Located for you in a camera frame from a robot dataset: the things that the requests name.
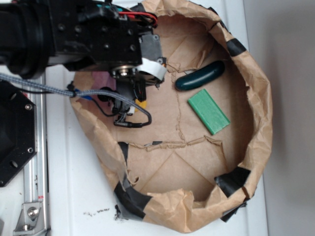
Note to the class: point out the dark green toy cucumber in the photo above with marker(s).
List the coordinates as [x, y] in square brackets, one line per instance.
[200, 77]

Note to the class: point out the brown paper bag tray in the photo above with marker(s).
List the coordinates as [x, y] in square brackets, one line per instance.
[174, 172]

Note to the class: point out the aluminium extrusion rail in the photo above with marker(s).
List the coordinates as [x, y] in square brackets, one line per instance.
[36, 187]

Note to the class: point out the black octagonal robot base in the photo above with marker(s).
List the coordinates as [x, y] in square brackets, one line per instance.
[17, 132]

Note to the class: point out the silver corner bracket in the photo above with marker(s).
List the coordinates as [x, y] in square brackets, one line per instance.
[31, 220]

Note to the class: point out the green rectangular block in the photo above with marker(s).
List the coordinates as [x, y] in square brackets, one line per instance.
[208, 112]

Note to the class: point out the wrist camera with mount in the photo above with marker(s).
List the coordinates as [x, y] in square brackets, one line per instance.
[123, 97]

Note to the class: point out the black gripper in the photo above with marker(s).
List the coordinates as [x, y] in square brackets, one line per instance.
[91, 35]

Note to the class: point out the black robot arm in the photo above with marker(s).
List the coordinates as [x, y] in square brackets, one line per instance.
[26, 37]

